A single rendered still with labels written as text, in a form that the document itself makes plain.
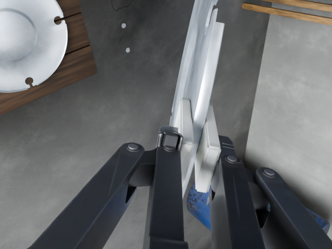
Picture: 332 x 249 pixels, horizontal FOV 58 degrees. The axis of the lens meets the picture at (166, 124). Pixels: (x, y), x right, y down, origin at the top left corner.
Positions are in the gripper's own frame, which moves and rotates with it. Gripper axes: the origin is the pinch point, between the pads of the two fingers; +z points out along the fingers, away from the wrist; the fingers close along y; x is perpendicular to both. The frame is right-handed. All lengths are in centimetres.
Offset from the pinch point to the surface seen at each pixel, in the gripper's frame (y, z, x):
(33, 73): -38, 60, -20
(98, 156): -30, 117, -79
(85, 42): -28, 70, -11
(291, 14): 57, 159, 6
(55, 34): -34, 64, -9
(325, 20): 71, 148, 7
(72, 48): -31, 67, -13
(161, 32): -10, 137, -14
